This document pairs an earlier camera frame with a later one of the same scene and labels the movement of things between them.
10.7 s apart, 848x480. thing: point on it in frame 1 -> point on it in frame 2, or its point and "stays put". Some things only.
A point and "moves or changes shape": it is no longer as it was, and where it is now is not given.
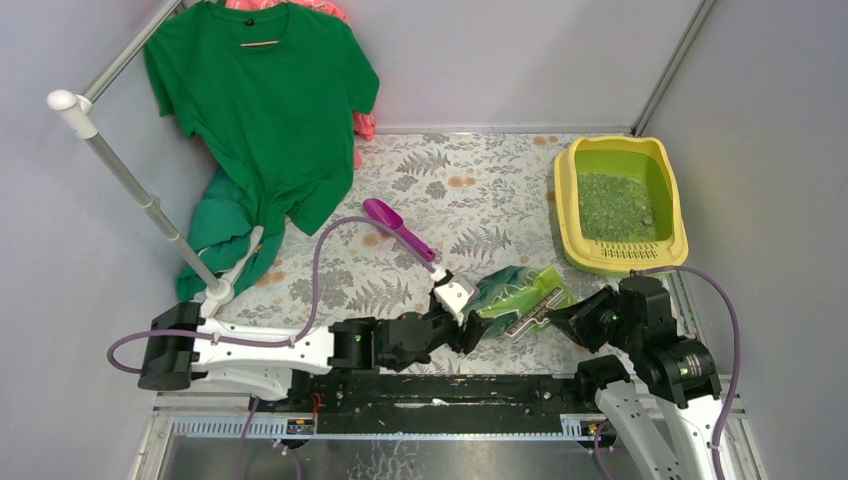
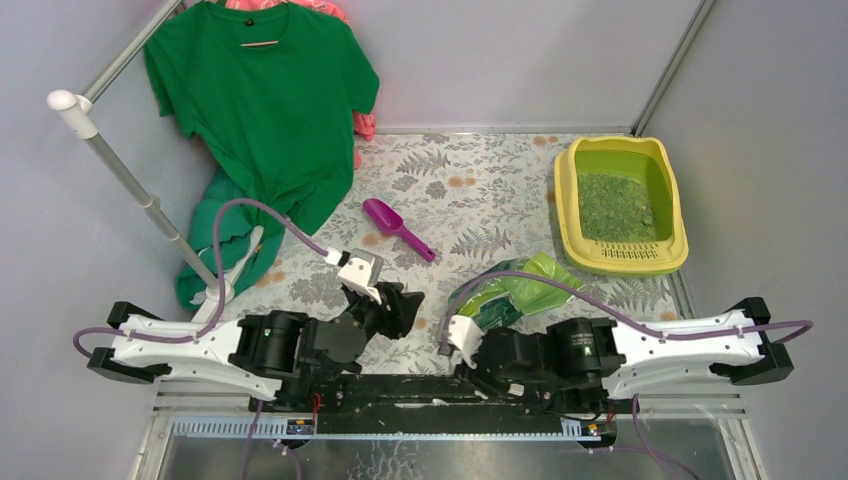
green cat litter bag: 514,300 moves or changes shape
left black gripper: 475,327 -> 404,308
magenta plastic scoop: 387,216 stays put
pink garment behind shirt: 364,122 stays put
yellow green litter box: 618,206 stays put
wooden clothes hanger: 258,43 stays put
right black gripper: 575,318 -> 481,377
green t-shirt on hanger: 273,88 stays put
